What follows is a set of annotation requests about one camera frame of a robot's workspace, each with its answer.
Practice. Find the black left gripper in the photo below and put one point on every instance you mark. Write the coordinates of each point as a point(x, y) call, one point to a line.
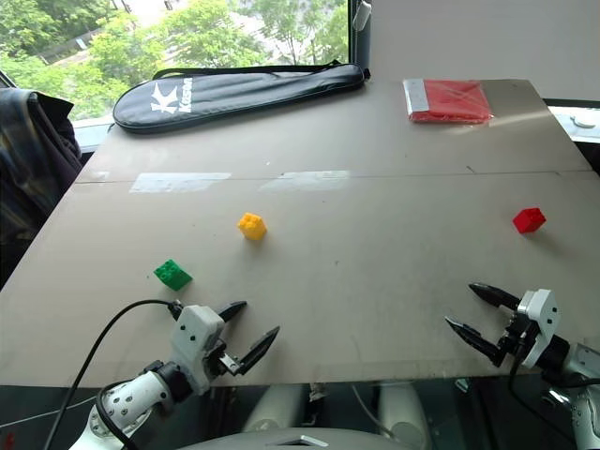
point(215, 363)

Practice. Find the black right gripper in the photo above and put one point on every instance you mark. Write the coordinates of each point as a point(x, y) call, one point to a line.
point(518, 335)

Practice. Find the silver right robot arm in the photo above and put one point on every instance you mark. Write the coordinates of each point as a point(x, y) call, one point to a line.
point(581, 389)

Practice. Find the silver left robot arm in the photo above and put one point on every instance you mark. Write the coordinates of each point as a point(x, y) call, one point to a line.
point(136, 403)

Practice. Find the white rounded cylinder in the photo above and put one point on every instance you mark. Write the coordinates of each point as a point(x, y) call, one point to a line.
point(276, 408)
point(403, 412)

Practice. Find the green toy brick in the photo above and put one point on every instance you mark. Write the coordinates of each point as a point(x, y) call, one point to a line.
point(172, 274)

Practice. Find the yellow toy brick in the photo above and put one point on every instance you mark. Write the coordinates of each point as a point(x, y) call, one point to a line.
point(252, 226)

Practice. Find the red toy brick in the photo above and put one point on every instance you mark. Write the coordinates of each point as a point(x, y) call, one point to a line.
point(529, 220)

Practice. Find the clear tape patch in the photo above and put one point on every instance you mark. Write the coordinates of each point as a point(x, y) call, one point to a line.
point(307, 180)
point(178, 182)

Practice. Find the red packet in clear plastic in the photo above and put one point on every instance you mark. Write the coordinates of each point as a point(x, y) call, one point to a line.
point(452, 100)

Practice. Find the black racket bag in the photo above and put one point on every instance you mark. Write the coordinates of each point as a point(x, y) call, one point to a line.
point(211, 100)

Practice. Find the dark plaid jacket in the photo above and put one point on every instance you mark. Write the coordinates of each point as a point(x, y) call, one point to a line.
point(33, 169)

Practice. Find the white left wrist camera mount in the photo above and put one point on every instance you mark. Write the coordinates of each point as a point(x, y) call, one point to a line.
point(194, 337)

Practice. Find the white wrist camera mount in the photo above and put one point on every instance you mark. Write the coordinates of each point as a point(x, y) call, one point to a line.
point(541, 314)
point(194, 337)

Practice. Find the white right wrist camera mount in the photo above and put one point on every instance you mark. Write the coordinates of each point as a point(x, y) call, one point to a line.
point(541, 314)

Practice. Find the dark window post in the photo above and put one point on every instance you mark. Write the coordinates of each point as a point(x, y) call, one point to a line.
point(362, 51)

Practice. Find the white device on post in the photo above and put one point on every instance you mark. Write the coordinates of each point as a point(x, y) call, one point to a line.
point(361, 14)

